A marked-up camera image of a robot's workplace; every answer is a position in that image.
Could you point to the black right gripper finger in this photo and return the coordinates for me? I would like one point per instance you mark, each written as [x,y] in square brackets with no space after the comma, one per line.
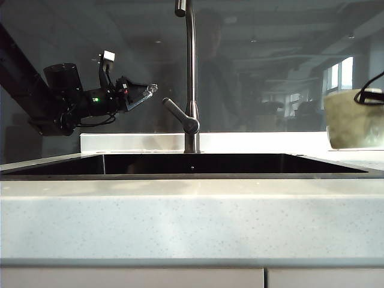
[361,97]

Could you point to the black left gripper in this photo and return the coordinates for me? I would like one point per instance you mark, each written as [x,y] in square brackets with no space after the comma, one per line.
[103,102]

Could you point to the cream dimpled ceramic mug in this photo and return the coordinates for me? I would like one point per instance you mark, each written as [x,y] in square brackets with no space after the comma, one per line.
[348,123]

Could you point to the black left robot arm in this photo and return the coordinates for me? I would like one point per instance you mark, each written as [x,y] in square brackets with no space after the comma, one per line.
[27,93]

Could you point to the stainless steel faucet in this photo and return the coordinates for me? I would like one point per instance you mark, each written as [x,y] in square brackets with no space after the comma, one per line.
[191,60]

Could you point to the dark stainless steel sink basin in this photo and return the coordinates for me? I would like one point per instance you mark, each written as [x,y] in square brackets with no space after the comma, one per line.
[210,165]

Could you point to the narrow white cabinet door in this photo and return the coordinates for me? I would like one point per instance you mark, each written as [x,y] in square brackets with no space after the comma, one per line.
[325,279]

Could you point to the wide white cabinet door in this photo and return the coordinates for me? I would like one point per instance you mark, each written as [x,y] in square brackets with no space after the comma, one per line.
[132,279]

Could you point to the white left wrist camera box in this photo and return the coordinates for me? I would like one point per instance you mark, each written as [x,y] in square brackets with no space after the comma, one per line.
[109,56]

